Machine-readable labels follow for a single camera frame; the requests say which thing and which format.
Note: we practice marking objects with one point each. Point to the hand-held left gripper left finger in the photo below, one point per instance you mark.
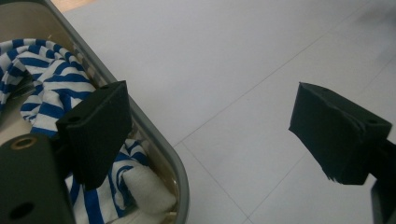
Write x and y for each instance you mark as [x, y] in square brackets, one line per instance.
[96, 130]

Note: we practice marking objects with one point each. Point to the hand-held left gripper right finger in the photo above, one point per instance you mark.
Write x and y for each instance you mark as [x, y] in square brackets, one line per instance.
[336, 133]

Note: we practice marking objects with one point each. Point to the blue white striped cloth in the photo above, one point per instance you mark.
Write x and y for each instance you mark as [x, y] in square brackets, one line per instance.
[59, 93]

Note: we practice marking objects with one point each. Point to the grey rimmed basket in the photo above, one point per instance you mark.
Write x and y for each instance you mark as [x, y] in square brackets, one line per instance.
[149, 124]

